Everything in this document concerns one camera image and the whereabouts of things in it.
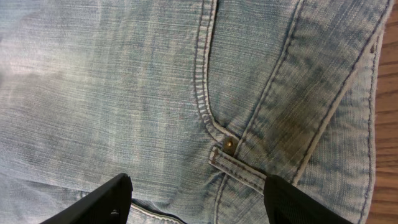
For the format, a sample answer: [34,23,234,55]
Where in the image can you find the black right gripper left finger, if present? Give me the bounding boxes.
[42,173,133,224]

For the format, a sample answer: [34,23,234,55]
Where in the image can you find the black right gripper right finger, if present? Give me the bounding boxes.
[264,175,352,224]

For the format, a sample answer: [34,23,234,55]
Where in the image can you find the light blue denim shorts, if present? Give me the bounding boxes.
[1,0,393,223]

